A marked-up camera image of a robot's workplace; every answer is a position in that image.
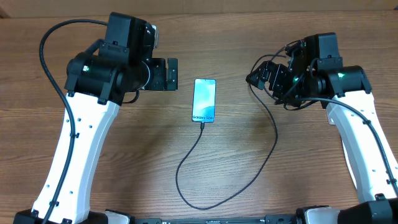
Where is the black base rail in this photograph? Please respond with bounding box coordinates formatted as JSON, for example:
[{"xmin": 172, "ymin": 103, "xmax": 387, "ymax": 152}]
[{"xmin": 104, "ymin": 207, "xmax": 340, "ymax": 224}]

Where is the black charger cable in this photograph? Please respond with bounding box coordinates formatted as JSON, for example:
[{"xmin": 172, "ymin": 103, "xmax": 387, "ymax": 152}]
[{"xmin": 175, "ymin": 53, "xmax": 287, "ymax": 211}]

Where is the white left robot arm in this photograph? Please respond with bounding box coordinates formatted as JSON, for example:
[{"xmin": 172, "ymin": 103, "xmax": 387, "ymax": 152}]
[{"xmin": 14, "ymin": 12, "xmax": 178, "ymax": 223}]

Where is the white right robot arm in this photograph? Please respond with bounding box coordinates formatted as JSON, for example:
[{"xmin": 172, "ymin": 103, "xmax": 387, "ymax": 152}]
[{"xmin": 246, "ymin": 32, "xmax": 397, "ymax": 223}]

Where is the blue screen smartphone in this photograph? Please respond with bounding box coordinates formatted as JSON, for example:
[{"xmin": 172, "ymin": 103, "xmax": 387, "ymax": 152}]
[{"xmin": 192, "ymin": 78, "xmax": 216, "ymax": 123}]

